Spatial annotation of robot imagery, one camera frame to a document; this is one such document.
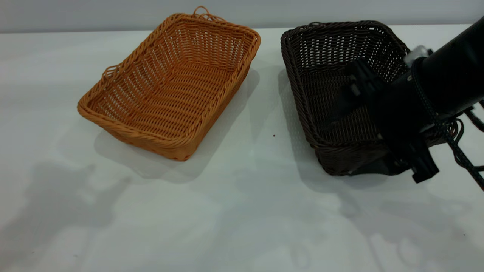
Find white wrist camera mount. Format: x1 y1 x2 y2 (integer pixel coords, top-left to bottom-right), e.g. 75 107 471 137
403 45 434 68

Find orange-brown woven wicker basket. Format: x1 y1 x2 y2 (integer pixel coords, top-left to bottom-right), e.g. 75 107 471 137
77 6 261 162

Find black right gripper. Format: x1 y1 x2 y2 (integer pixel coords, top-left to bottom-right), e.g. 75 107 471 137
333 60 440 184

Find dark brown woven wicker basket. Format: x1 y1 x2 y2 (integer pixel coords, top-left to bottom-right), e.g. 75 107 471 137
280 21 460 177

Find black braided cable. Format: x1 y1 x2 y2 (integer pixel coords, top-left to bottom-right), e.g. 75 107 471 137
411 59 484 191

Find thin black cable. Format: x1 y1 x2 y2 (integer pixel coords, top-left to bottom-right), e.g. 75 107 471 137
452 101 484 172

